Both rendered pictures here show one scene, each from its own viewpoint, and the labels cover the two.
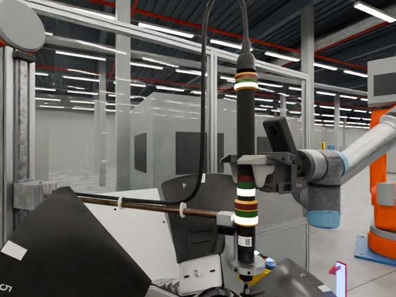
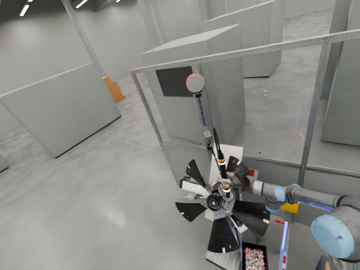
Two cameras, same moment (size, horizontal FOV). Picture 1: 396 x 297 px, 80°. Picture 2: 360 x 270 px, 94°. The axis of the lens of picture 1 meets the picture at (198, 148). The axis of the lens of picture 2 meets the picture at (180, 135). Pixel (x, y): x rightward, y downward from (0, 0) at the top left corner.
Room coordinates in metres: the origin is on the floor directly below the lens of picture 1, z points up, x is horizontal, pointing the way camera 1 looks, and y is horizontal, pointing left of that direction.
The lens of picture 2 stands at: (0.08, -0.71, 2.32)
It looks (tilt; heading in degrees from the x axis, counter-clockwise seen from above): 32 degrees down; 73
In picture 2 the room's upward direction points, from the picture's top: 18 degrees counter-clockwise
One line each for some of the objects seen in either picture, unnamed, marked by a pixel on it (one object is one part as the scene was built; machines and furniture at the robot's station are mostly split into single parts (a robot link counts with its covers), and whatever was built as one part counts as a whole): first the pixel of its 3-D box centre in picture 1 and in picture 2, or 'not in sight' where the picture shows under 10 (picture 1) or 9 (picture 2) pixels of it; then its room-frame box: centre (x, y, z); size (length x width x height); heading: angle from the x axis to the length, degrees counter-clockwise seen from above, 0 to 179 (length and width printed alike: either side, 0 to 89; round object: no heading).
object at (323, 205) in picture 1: (320, 203); (274, 201); (0.61, -0.32, 1.36); 0.11 x 0.08 x 0.11; 172
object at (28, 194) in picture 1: (34, 194); (207, 136); (0.70, 0.48, 1.36); 0.10 x 0.07 x 0.08; 67
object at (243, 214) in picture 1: (246, 211); not in sight; (0.45, -0.09, 1.38); 0.04 x 0.04 x 0.01
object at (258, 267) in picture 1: (240, 240); (226, 191); (0.45, -0.08, 1.32); 0.09 x 0.07 x 0.10; 67
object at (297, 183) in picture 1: (283, 170); (242, 184); (0.51, -0.18, 1.45); 0.12 x 0.08 x 0.09; 122
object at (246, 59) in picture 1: (246, 159); (224, 177); (0.45, -0.09, 1.48); 0.04 x 0.04 x 0.46
